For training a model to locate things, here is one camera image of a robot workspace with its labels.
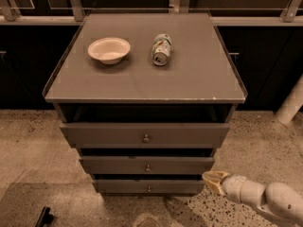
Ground white paper bowl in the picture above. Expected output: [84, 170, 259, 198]
[87, 37, 131, 64]

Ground green white soda can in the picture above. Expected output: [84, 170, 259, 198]
[151, 34, 171, 66]

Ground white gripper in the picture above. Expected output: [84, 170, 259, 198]
[202, 171, 266, 206]

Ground white cylindrical post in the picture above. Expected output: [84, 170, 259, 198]
[276, 75, 303, 124]

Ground grey drawer cabinet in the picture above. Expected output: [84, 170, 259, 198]
[44, 13, 247, 181]

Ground black object on floor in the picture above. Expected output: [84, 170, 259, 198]
[35, 206, 54, 227]

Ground grey drawer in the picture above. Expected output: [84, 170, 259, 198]
[80, 156, 214, 175]
[61, 122, 229, 148]
[92, 180, 204, 195]

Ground metal railing frame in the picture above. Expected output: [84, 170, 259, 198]
[1, 0, 303, 26]

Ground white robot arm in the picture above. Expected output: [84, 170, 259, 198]
[203, 171, 303, 227]

